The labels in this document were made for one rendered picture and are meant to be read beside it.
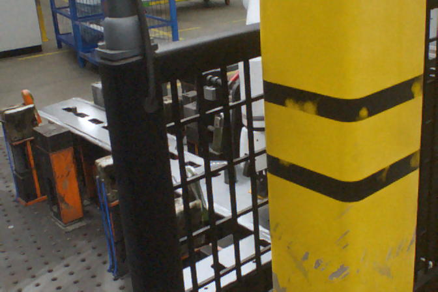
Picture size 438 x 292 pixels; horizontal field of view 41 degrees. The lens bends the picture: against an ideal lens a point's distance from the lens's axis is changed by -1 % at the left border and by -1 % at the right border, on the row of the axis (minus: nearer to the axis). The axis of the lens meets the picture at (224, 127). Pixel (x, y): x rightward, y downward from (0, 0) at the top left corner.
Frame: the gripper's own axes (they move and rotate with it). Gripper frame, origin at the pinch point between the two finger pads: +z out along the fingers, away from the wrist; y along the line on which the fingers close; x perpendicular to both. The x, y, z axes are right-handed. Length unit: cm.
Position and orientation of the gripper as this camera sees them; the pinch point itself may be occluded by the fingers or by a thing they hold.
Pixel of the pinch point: (264, 185)
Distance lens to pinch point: 139.9
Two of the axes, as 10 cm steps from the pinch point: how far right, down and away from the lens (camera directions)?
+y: -7.6, 2.7, -5.8
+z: 0.7, 9.4, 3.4
